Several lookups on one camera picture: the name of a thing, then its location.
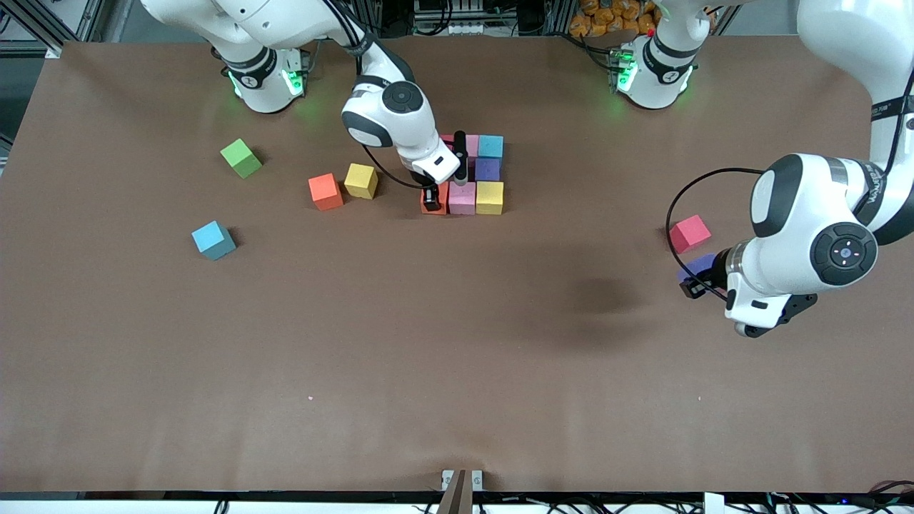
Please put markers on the green foam cube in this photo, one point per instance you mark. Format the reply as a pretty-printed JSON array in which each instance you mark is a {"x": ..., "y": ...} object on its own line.
[{"x": 241, "y": 158}]

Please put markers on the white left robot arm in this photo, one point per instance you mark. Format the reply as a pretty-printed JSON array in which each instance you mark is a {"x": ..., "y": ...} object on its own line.
[{"x": 807, "y": 214}]

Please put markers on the blue foam cube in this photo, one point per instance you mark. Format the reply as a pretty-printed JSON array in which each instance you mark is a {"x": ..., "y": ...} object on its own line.
[
  {"x": 490, "y": 146},
  {"x": 213, "y": 240}
]

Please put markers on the brown paper table cover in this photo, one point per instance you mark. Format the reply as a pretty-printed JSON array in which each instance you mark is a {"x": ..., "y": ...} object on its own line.
[{"x": 457, "y": 392}]

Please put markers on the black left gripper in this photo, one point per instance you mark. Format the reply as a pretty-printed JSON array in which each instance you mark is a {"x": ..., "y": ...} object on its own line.
[{"x": 709, "y": 276}]

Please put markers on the orange foam cube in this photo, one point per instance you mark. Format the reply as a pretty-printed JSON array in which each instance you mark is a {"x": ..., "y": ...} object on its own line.
[
  {"x": 444, "y": 201},
  {"x": 325, "y": 191}
]

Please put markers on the grey electronics box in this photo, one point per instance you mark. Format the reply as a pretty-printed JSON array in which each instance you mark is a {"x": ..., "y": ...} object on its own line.
[{"x": 450, "y": 21}]

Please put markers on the aluminium frame profile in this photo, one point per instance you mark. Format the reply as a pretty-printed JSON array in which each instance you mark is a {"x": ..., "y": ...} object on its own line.
[{"x": 43, "y": 28}]

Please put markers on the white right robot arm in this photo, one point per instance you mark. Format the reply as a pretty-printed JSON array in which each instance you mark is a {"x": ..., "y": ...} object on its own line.
[{"x": 393, "y": 114}]

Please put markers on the pink foam cube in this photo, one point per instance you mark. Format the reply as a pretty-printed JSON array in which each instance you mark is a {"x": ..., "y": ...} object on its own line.
[
  {"x": 473, "y": 143},
  {"x": 462, "y": 200}
]

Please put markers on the yellow foam cube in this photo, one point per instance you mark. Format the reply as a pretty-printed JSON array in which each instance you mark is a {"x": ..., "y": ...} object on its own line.
[
  {"x": 361, "y": 180},
  {"x": 490, "y": 198}
]

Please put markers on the orange mesh bag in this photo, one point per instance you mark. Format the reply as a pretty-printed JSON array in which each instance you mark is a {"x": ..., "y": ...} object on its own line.
[{"x": 607, "y": 20}]

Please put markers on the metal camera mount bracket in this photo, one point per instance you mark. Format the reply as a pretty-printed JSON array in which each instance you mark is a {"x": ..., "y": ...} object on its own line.
[{"x": 462, "y": 482}]

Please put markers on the purple foam cube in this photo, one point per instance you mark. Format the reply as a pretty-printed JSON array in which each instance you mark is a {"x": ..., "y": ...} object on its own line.
[
  {"x": 696, "y": 265},
  {"x": 488, "y": 170}
]

